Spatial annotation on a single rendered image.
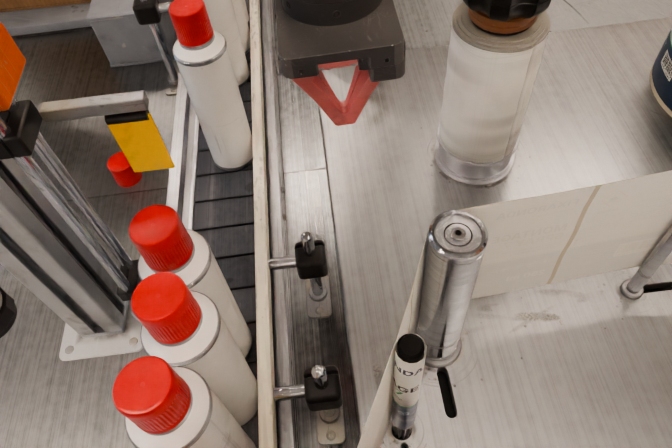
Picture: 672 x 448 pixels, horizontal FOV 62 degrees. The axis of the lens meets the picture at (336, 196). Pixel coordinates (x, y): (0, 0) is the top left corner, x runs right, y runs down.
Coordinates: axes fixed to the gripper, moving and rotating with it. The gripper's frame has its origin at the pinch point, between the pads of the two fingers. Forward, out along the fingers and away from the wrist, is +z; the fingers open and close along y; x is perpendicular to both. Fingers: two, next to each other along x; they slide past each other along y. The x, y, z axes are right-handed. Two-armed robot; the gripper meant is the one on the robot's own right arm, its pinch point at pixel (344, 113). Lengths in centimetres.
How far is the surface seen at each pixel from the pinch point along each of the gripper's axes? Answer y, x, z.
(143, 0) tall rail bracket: 37.4, 22.3, 11.6
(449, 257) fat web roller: -10.4, -5.2, 3.5
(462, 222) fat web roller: -7.9, -6.7, 3.6
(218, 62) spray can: 15.6, 10.7, 6.1
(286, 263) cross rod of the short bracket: 0.2, 7.0, 18.8
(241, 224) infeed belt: 7.6, 12.0, 21.6
